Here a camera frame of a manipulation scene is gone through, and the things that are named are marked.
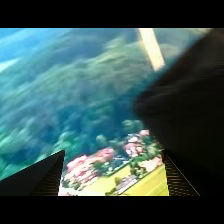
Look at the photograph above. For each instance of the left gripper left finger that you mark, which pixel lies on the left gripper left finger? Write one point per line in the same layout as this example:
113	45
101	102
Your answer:
40	178

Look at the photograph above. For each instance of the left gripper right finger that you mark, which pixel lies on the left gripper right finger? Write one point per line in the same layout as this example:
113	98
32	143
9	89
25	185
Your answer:
178	181

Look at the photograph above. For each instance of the black garment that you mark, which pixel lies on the black garment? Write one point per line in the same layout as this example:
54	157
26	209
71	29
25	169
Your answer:
190	106

